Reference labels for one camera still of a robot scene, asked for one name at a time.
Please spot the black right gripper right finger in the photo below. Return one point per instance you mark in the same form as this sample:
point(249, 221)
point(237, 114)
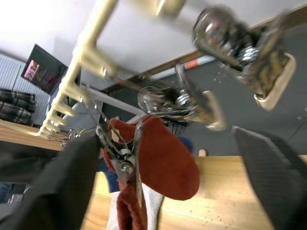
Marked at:
point(275, 172)

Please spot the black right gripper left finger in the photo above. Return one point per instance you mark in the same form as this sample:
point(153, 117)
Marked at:
point(62, 187)

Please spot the metal clip with cream pads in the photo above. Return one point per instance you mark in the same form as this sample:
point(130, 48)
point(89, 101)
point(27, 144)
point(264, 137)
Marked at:
point(126, 167)
point(271, 64)
point(204, 107)

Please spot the red sock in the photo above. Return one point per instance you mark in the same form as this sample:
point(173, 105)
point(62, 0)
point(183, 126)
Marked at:
point(163, 163)

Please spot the small metal hanger clips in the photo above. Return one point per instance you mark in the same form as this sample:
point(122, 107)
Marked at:
point(72, 136)

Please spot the small wooden peg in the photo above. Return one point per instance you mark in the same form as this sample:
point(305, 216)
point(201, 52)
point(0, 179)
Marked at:
point(202, 152)

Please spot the white sock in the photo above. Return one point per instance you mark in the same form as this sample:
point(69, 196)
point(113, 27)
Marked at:
point(151, 203)

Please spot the plaid folded cloth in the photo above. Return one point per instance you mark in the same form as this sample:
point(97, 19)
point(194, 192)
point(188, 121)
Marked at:
point(16, 105)

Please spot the black monitor screen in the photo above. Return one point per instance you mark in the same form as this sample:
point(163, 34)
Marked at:
point(43, 69)

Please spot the red and blue tube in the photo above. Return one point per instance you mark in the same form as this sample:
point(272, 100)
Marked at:
point(194, 63)

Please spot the cream plastic clip hanger frame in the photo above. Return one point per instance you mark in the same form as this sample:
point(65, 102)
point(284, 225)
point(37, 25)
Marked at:
point(103, 14)

